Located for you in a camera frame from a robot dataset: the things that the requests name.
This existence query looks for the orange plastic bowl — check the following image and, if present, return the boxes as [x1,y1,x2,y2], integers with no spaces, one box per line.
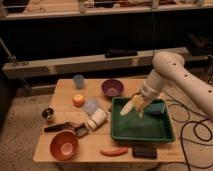
[50,131,78,161]

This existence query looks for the green sponge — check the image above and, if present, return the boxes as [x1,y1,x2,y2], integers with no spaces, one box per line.
[145,103,165,115]

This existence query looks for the dark brown utensil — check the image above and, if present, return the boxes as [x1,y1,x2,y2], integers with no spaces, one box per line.
[44,122,79,132]

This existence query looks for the small dark box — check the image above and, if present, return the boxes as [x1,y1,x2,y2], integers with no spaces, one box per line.
[74,123,89,138]

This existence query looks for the orange carrot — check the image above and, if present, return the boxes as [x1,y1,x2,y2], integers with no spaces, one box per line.
[100,147,128,157]

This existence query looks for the wooden table board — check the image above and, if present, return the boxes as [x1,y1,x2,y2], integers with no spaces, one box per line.
[33,79,184,163]

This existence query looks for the dark rectangular sponge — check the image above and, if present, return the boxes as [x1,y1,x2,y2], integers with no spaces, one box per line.
[132,144,157,159]

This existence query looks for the long metal beam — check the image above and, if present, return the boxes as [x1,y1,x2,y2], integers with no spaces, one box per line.
[1,46,209,80]

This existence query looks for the white plastic bottle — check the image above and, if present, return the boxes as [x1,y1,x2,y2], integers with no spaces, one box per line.
[87,109,108,130]

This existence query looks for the green plastic tray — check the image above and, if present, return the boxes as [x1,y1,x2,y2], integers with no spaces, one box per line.
[111,97,175,143]

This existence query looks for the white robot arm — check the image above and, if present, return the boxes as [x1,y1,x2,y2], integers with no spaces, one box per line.
[139,51,213,122]

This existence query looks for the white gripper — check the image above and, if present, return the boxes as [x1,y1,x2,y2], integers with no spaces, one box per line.
[137,84,160,117]

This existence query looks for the black cables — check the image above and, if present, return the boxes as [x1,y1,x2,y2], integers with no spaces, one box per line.
[163,89,213,171]

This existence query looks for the black device on beam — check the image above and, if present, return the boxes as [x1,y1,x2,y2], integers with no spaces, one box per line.
[105,49,137,58]

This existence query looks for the blue plastic cup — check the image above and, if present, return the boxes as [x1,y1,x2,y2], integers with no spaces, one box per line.
[73,74,84,89]

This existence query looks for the purple bowl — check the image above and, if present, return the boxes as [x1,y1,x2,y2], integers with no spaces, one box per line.
[101,79,124,98]

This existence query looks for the yellow banana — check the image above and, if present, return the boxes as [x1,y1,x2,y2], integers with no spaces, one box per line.
[120,95,141,116]

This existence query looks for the orange round fruit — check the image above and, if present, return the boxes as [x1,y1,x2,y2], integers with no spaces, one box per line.
[72,94,85,107]

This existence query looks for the small metal cup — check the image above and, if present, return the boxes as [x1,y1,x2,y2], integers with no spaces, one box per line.
[42,108,54,122]

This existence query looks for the clear plastic bag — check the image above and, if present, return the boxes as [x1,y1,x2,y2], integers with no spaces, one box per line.
[83,98,100,116]

